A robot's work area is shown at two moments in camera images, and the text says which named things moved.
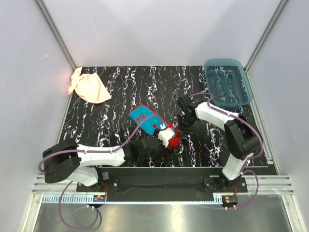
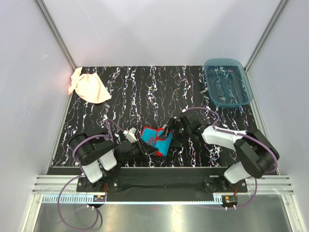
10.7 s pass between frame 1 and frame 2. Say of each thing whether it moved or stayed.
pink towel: stayed
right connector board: stayed
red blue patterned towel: moved
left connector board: stayed
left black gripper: stayed
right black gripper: moved
